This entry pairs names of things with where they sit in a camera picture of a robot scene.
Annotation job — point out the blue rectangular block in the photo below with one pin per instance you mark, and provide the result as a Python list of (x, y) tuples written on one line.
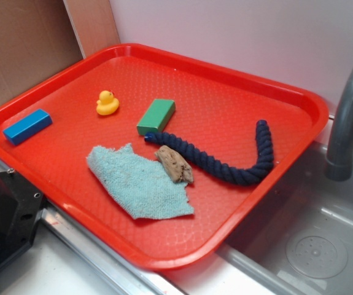
[(27, 127)]

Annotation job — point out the green rectangular block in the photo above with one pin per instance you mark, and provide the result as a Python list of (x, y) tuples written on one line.
[(156, 116)]

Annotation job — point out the red plastic tray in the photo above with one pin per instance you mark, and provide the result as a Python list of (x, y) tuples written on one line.
[(216, 110)]

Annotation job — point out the brown driftwood piece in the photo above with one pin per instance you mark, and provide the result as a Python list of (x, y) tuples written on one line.
[(175, 165)]

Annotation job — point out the light blue towel cloth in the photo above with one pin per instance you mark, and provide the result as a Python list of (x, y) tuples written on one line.
[(139, 185)]

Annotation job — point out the yellow rubber duck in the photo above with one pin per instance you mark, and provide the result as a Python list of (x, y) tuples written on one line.
[(107, 103)]

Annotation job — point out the grey sink faucet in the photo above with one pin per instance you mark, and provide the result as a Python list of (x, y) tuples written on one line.
[(339, 158)]

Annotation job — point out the grey plastic sink basin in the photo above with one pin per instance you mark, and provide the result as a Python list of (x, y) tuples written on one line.
[(297, 240)]

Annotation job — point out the brown cardboard panel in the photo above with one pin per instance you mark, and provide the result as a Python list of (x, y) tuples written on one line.
[(41, 38)]

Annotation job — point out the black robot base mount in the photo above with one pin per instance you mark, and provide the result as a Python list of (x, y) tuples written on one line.
[(21, 203)]

